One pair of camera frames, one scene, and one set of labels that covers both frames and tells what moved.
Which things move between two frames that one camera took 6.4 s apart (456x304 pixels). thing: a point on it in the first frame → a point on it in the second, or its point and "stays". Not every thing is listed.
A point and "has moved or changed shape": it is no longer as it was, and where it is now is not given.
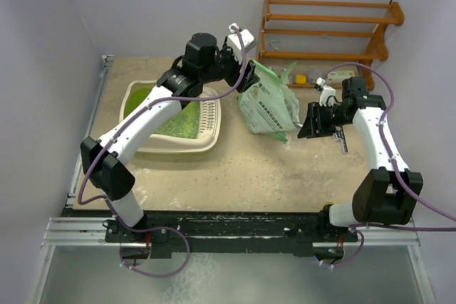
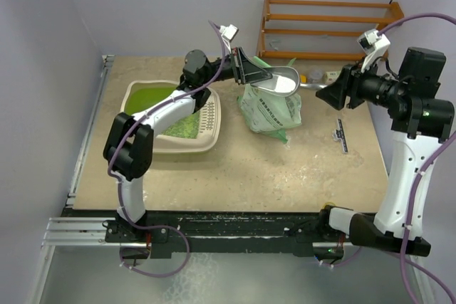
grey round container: [315, 73] stays
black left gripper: [249, 77] → [246, 72]
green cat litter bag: [271, 107] has moved or changed shape
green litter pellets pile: [185, 124] stays
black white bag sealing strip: [340, 135] stays
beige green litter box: [196, 127] stays
